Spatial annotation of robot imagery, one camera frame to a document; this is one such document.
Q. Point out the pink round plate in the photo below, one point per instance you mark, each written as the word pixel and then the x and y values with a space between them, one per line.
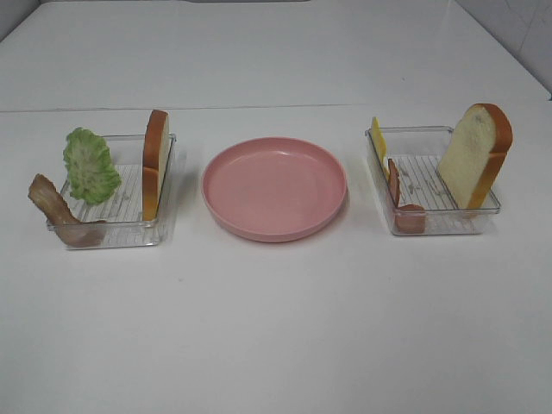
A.
pixel 274 189

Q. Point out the brown bacon strip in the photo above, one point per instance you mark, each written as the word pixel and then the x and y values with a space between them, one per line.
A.
pixel 56 207

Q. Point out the clear right plastic tray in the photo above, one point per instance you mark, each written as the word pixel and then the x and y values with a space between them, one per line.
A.
pixel 417 151

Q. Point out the bread slice in right tray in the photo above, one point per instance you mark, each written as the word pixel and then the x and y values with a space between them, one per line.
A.
pixel 479 144

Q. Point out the bread slice from tray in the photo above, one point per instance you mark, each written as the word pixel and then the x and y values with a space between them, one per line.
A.
pixel 154 158

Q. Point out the green lettuce leaf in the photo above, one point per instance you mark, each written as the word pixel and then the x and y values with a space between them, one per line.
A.
pixel 90 169

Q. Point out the clear plastic tray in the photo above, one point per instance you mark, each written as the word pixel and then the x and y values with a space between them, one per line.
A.
pixel 417 151
pixel 118 223

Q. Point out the clear left plastic tray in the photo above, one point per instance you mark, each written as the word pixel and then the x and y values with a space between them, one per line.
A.
pixel 118 223

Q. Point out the yellow cheese slice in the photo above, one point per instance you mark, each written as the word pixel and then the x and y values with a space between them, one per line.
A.
pixel 379 145

